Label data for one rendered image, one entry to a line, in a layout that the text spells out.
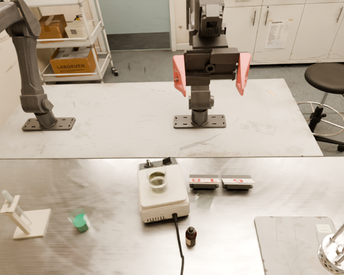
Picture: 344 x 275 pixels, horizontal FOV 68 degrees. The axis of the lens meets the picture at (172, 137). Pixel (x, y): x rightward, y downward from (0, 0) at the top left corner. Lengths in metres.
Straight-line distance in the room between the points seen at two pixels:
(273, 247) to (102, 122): 0.74
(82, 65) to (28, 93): 1.85
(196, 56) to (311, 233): 0.53
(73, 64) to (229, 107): 2.07
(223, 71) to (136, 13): 3.02
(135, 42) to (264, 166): 3.01
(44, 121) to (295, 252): 0.93
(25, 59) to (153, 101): 0.49
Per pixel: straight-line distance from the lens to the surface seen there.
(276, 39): 3.13
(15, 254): 0.83
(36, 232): 0.83
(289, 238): 0.75
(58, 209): 0.85
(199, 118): 0.95
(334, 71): 2.03
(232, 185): 0.79
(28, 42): 1.04
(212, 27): 0.51
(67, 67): 2.93
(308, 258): 0.74
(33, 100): 1.03
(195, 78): 0.52
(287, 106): 1.14
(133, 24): 3.57
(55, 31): 2.82
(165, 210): 0.69
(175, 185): 0.70
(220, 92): 1.17
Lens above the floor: 1.55
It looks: 44 degrees down
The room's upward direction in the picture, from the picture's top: 4 degrees counter-clockwise
